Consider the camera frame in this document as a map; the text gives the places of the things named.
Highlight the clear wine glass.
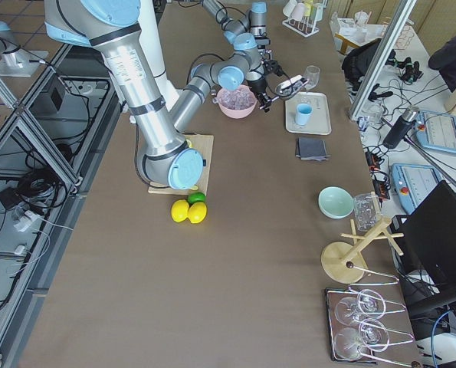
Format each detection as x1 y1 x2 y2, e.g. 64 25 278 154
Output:
304 65 320 91

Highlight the blue teach pendant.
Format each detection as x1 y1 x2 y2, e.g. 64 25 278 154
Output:
390 163 442 214
415 110 456 154

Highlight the glass mug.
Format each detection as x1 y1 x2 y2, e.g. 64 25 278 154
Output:
353 192 382 232

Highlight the green lime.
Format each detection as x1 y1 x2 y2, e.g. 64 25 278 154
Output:
187 192 206 205

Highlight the yellow lemon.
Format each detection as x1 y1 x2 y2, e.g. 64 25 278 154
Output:
170 199 190 222
188 202 207 224

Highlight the black glass tray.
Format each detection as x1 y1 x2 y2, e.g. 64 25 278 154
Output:
323 287 416 363

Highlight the aluminium frame post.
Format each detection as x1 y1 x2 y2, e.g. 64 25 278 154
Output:
349 0 416 121

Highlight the wooden cup tree stand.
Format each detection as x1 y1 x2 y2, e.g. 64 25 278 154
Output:
320 217 404 284

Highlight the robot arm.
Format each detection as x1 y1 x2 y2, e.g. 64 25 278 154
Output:
44 0 270 189
201 0 271 57

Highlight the pink plastic cup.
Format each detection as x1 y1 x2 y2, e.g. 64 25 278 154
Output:
283 0 306 21

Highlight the green bowl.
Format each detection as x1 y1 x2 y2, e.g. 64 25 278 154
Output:
318 186 354 219

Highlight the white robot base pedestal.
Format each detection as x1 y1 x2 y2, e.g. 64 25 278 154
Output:
138 0 179 109

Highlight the metal ice scoop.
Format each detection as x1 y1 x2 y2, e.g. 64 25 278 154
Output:
275 74 308 98

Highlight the cream serving tray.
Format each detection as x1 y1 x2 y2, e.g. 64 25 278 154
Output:
285 92 331 135

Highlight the grey folded cloth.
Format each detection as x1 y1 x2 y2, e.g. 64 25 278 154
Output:
295 137 330 162

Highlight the bamboo cutting board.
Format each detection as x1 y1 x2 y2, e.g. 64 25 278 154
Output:
148 134 214 196

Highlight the white wire cup rack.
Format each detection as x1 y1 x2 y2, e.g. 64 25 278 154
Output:
282 0 326 38

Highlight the pink bowl of ice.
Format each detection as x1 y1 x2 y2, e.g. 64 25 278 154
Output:
216 84 258 119

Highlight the black water bottle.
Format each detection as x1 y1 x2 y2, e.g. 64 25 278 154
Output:
383 106 420 150

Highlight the black monitor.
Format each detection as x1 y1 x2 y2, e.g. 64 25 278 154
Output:
401 181 456 285

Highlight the light blue cup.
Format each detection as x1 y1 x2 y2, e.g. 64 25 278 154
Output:
295 103 313 126

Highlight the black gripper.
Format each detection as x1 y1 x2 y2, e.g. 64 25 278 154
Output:
246 58 284 113
254 34 272 58

